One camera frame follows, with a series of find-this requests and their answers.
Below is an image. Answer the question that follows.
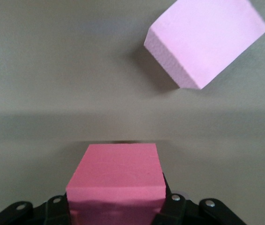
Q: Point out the light pink foam cube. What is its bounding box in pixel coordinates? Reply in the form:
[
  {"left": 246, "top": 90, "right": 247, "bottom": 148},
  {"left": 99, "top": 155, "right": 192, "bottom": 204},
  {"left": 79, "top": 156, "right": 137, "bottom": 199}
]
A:
[{"left": 143, "top": 0, "right": 265, "bottom": 90}]

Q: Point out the red foam cube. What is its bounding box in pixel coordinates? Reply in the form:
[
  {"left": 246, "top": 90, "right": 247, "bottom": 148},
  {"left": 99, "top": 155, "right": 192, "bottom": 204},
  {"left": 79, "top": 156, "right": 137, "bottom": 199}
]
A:
[{"left": 65, "top": 143, "right": 166, "bottom": 225}]

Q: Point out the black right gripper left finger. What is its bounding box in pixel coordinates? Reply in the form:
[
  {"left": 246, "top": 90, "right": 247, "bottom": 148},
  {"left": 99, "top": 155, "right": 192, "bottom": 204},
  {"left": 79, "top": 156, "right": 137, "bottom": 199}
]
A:
[{"left": 0, "top": 195, "right": 74, "bottom": 225}]

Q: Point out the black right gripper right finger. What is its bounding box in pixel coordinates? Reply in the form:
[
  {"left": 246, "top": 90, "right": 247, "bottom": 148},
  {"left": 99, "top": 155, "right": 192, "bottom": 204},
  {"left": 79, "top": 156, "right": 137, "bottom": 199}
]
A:
[{"left": 151, "top": 172, "right": 247, "bottom": 225}]

